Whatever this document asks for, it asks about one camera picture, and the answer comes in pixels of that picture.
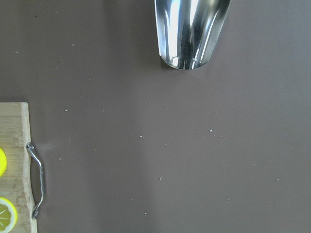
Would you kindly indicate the metal scoop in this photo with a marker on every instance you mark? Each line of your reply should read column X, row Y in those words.
column 188, row 30

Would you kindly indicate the bamboo cutting board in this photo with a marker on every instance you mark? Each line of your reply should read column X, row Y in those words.
column 15, row 182

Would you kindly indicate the lemon half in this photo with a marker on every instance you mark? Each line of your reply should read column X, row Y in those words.
column 3, row 162

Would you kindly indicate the lemon slice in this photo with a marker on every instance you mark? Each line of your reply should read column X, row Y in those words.
column 8, row 215

